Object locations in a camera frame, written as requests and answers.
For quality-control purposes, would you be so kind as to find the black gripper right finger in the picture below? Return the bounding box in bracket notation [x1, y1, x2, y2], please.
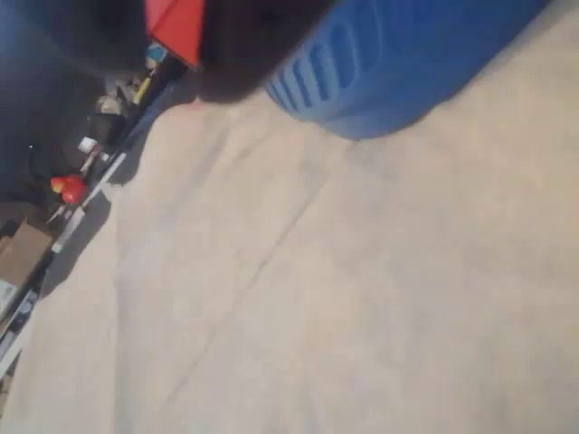
[197, 0, 338, 107]

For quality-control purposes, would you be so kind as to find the red round toy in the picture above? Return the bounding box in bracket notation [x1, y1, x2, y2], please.
[49, 173, 89, 205]

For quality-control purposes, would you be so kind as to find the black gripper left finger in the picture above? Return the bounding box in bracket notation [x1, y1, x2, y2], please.
[0, 0, 153, 77]

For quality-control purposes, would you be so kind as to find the light blue small item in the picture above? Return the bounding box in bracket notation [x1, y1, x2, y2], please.
[145, 42, 170, 70]

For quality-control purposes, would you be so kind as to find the blue plastic cup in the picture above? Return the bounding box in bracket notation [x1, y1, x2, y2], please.
[264, 0, 555, 142]

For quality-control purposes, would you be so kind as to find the metal table edge rail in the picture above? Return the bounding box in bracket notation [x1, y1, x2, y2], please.
[0, 62, 189, 382]

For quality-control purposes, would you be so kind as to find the yellow handled tool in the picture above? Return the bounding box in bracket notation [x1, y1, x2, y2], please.
[134, 75, 155, 105]

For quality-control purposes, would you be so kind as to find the brown cardboard box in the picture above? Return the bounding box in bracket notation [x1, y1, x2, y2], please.
[0, 220, 52, 291]

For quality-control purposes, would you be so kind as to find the red object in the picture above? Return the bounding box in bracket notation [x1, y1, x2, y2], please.
[144, 0, 205, 72]

